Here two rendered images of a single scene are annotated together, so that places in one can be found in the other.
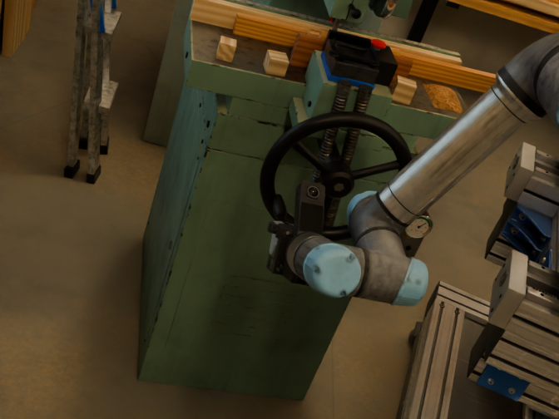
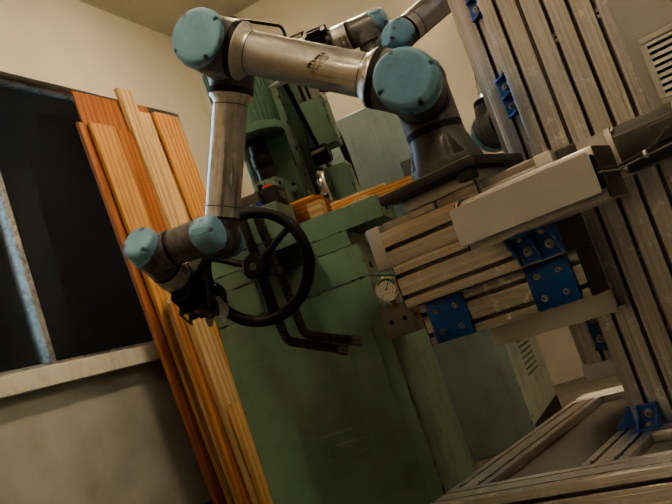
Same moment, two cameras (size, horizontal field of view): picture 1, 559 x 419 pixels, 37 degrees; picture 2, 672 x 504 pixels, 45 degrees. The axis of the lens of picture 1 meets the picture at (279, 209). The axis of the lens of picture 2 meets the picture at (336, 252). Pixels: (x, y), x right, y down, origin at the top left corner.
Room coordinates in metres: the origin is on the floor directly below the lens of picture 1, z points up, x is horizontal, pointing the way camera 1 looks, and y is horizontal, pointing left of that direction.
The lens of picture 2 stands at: (-0.18, -1.24, 0.57)
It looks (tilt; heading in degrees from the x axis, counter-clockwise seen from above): 6 degrees up; 31
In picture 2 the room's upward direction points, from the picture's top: 19 degrees counter-clockwise
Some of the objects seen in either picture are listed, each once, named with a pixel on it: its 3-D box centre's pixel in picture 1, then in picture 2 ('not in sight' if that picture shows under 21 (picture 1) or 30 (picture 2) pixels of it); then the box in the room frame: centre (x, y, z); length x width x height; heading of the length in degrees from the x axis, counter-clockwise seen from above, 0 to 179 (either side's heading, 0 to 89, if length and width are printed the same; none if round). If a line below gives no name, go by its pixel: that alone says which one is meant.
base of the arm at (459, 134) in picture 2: not in sight; (442, 151); (1.32, -0.64, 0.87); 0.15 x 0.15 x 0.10
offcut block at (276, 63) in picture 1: (275, 63); not in sight; (1.51, 0.11, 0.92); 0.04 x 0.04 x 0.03; 22
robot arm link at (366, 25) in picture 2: not in sight; (368, 28); (1.71, -0.41, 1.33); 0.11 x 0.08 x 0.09; 108
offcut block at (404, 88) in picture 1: (403, 90); (317, 209); (1.60, -0.15, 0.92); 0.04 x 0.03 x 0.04; 97
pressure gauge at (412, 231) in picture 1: (415, 225); (388, 292); (1.56, -0.29, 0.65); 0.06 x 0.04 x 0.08; 108
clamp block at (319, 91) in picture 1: (344, 92); (265, 228); (1.50, -0.04, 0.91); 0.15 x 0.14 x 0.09; 108
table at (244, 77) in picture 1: (330, 91); (281, 245); (1.58, -0.01, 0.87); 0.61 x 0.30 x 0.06; 108
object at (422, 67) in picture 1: (369, 55); (316, 219); (1.71, -0.07, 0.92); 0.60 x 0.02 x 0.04; 108
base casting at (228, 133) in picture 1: (298, 83); (316, 285); (1.80, 0.06, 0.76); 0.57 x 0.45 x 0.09; 18
